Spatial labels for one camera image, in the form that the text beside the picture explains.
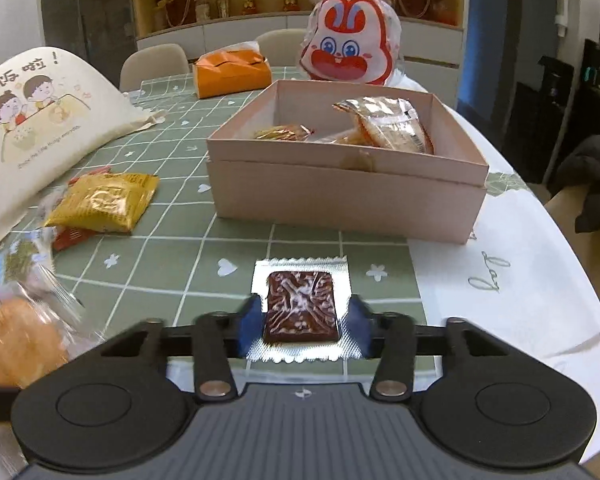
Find white red rabbit face bag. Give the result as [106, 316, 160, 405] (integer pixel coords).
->
[299, 0, 404, 86]

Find green checked tablecloth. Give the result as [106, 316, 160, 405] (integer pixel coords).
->
[45, 65, 520, 397]

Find pink cardboard box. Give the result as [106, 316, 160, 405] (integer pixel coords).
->
[205, 79, 490, 247]

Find yellow gold snack packet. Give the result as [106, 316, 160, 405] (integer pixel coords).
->
[44, 172, 160, 234]

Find red gift bag yellow flowers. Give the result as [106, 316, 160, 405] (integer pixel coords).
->
[157, 0, 199, 29]

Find beige chair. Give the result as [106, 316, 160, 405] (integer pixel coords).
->
[119, 44, 190, 92]
[254, 29, 311, 67]

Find dark jacket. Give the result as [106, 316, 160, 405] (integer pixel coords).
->
[554, 132, 600, 234]

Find white tablecloth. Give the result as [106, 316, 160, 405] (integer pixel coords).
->
[390, 72, 600, 377]

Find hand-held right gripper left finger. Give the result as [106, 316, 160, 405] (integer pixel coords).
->
[104, 295, 264, 402]

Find brown brownie clear packet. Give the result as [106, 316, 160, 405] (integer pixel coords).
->
[246, 255, 354, 364]

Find cream cartoon print cloth bag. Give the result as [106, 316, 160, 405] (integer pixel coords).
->
[0, 47, 167, 261]

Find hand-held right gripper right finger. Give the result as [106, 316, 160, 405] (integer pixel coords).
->
[346, 295, 507, 402]

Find black furniture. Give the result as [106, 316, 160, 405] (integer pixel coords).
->
[517, 55, 586, 184]

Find plain red snack packet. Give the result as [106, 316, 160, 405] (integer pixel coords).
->
[52, 225, 99, 252]

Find blue bread packet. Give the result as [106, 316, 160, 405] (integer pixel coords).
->
[0, 229, 87, 392]

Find foil packet with brown cake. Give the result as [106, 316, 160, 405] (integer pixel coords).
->
[332, 97, 435, 155]

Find small red yellow snack packet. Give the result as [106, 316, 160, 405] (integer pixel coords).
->
[252, 124, 315, 142]

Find orange tissue box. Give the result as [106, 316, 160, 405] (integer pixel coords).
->
[192, 40, 274, 100]

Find red packet with white label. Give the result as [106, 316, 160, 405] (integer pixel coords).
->
[68, 165, 112, 186]

